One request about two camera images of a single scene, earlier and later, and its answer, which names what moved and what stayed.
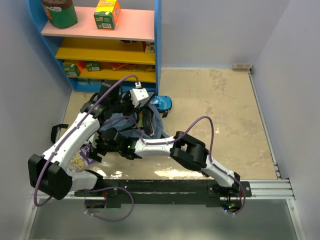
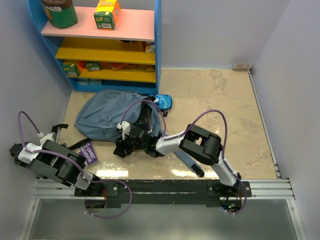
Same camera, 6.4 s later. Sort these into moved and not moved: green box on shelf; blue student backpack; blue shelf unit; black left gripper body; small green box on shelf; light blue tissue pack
Moved: black left gripper body; blue student backpack
Not moved: light blue tissue pack; green box on shelf; small green box on shelf; blue shelf unit
